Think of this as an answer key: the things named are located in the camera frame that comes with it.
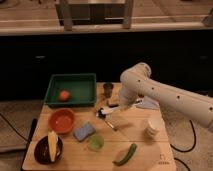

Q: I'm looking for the dark brown bowl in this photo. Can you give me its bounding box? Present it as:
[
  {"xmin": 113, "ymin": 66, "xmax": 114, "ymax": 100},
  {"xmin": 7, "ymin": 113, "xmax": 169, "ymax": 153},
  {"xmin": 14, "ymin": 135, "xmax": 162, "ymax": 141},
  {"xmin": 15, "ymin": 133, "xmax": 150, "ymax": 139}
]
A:
[{"xmin": 34, "ymin": 136, "xmax": 63, "ymax": 165}]

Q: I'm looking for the green chili pepper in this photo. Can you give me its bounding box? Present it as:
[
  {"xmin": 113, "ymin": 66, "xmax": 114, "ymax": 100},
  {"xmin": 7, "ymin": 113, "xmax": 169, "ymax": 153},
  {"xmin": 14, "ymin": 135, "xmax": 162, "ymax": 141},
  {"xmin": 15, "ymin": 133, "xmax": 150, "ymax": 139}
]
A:
[{"xmin": 112, "ymin": 143, "xmax": 137, "ymax": 166}]

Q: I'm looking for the black cable left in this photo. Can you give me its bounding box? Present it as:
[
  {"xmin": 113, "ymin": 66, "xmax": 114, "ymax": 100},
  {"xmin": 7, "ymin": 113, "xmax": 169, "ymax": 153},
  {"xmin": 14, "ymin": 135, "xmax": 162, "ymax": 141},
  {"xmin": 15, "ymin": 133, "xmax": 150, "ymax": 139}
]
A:
[{"xmin": 0, "ymin": 112, "xmax": 31, "ymax": 143}]

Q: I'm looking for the orange fruit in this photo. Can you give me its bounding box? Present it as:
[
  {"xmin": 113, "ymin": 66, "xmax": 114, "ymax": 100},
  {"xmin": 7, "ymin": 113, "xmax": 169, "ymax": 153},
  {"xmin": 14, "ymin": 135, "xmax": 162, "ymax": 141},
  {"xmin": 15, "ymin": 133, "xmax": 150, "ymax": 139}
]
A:
[{"xmin": 59, "ymin": 90, "xmax": 71, "ymax": 102}]

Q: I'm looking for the black cable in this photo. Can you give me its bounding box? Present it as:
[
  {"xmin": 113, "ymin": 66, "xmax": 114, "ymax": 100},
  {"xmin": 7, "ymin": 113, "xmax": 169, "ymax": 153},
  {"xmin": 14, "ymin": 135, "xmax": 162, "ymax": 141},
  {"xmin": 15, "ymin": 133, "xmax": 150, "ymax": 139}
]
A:
[
  {"xmin": 0, "ymin": 112, "xmax": 31, "ymax": 143},
  {"xmin": 170, "ymin": 119, "xmax": 198, "ymax": 171}
]

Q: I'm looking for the black whiteboard eraser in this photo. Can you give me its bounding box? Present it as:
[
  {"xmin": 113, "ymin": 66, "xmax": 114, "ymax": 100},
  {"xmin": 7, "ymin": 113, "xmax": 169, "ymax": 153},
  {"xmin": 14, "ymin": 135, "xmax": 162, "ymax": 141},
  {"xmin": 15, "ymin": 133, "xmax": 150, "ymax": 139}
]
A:
[{"xmin": 107, "ymin": 98, "xmax": 119, "ymax": 108}]

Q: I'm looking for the yellow corn cob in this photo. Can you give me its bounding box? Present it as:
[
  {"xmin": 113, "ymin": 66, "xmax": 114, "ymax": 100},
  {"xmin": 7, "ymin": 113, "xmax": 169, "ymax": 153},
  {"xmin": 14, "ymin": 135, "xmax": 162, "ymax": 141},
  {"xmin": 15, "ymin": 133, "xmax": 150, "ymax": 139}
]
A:
[{"xmin": 48, "ymin": 131, "xmax": 58, "ymax": 162}]

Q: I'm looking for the dark metal cup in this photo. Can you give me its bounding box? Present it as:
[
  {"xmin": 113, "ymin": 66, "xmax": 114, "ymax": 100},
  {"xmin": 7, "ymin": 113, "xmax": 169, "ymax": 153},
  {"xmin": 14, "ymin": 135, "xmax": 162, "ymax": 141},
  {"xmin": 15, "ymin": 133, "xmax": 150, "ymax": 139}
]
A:
[{"xmin": 103, "ymin": 82, "xmax": 114, "ymax": 98}]

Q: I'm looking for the metal table frame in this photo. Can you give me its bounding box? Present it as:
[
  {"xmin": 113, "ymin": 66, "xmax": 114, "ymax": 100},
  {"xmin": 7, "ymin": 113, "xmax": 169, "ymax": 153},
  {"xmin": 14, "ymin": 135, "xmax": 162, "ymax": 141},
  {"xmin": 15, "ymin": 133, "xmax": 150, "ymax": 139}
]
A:
[{"xmin": 55, "ymin": 0, "xmax": 134, "ymax": 31}]

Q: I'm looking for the white plastic cup stack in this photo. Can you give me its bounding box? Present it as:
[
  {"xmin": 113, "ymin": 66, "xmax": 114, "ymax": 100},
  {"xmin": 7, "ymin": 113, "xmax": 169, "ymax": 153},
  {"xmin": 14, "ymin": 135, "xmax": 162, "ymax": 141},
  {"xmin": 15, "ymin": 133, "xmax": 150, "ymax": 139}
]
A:
[{"xmin": 146, "ymin": 117, "xmax": 160, "ymax": 137}]

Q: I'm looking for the orange bowl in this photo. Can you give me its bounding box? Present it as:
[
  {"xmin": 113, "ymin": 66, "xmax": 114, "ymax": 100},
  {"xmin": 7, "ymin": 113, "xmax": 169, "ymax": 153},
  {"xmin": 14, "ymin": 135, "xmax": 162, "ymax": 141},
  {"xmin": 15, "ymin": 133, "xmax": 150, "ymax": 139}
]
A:
[{"xmin": 48, "ymin": 108, "xmax": 75, "ymax": 134}]

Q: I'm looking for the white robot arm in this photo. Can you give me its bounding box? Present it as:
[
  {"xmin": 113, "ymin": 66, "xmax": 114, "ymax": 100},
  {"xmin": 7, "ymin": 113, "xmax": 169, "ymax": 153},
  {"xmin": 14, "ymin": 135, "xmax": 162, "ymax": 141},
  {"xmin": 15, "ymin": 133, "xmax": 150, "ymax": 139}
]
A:
[{"xmin": 119, "ymin": 62, "xmax": 213, "ymax": 133}]

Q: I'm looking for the green plastic tray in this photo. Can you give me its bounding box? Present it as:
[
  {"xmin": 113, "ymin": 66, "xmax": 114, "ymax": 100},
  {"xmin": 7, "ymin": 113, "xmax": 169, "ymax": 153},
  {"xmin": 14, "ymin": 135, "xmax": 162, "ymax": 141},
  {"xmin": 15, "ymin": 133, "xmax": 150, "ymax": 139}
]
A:
[{"xmin": 44, "ymin": 73, "xmax": 96, "ymax": 107}]

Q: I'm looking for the blue sponge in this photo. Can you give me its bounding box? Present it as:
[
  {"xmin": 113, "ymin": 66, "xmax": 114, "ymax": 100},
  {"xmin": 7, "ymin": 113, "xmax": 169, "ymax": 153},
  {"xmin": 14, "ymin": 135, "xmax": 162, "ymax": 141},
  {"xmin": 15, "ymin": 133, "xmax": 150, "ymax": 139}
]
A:
[{"xmin": 73, "ymin": 122, "xmax": 96, "ymax": 142}]

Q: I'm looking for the green plastic cup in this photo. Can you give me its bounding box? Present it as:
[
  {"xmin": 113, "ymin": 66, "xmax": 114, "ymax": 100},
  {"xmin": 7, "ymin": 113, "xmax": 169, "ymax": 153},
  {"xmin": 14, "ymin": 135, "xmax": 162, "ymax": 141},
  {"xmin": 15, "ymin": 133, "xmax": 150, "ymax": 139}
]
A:
[{"xmin": 88, "ymin": 134, "xmax": 104, "ymax": 152}]

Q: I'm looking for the light blue cloth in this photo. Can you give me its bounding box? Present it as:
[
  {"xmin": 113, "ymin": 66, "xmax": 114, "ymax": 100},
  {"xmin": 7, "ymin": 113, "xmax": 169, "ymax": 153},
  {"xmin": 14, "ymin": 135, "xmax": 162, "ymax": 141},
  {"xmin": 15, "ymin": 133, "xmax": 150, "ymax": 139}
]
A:
[{"xmin": 135, "ymin": 96, "xmax": 159, "ymax": 110}]

